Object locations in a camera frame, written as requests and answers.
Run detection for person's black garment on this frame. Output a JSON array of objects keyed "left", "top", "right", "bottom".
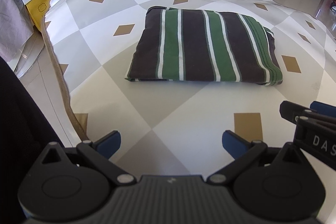
[{"left": 0, "top": 56, "right": 65, "bottom": 224}]

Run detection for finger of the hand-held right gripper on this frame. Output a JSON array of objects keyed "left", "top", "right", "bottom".
[
  {"left": 280, "top": 101, "right": 336, "bottom": 130},
  {"left": 310, "top": 101, "right": 336, "bottom": 119}
]

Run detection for green brown striped shirt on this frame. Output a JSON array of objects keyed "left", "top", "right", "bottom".
[{"left": 124, "top": 6, "right": 284, "bottom": 86}]

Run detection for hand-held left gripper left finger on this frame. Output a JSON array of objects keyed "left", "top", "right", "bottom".
[{"left": 33, "top": 130, "right": 137, "bottom": 186}]

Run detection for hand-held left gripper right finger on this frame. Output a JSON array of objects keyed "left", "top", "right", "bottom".
[{"left": 207, "top": 130, "right": 311, "bottom": 186}]

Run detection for grey cloth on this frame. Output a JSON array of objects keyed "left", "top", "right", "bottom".
[{"left": 0, "top": 0, "right": 34, "bottom": 60}]

